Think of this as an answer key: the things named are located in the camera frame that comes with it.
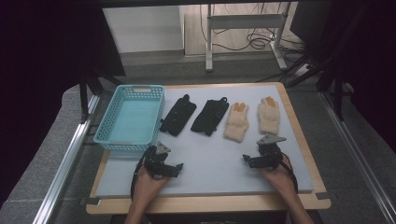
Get dark curtain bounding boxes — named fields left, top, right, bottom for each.
left=323, top=0, right=396, bottom=153
left=0, top=0, right=127, bottom=206

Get white power strip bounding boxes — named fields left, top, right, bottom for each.
left=293, top=63, right=312, bottom=78

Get black glove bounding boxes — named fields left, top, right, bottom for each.
left=159, top=93, right=198, bottom=137
left=190, top=96, right=230, bottom=137

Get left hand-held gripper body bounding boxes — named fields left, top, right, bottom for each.
left=141, top=141, right=176, bottom=180

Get teal plastic basket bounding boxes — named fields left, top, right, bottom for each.
left=92, top=84, right=166, bottom=153

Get white board panel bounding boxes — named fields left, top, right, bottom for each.
left=102, top=6, right=185, bottom=54

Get white metal stand frame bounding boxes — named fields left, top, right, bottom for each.
left=205, top=3, right=289, bottom=73

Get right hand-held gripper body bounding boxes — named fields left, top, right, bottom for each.
left=255, top=133, right=288, bottom=171

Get aluminium rail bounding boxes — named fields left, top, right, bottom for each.
left=319, top=91, right=396, bottom=218
left=32, top=94, right=101, bottom=224

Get left hand-held gripper cable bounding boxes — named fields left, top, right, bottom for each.
left=130, top=145, right=157, bottom=200

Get hand-held gripper cable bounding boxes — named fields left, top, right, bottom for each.
left=130, top=145, right=157, bottom=200
left=280, top=153, right=300, bottom=194

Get right hand-held gripper cable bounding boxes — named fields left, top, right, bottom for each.
left=280, top=153, right=300, bottom=194

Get person's left hand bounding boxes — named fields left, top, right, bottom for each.
left=133, top=164, right=171, bottom=203

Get black floor cables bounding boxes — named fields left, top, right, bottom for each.
left=199, top=3, right=307, bottom=60

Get light grey foam mat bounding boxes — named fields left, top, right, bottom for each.
left=95, top=84, right=315, bottom=199

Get person's right hand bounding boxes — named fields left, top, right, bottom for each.
left=259, top=154, right=297, bottom=195

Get beige knitted glove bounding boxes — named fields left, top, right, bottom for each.
left=257, top=96, right=281, bottom=135
left=223, top=102, right=250, bottom=144

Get black tripod stand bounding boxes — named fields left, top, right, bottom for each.
left=284, top=6, right=368, bottom=122
left=78, top=73, right=125, bottom=124

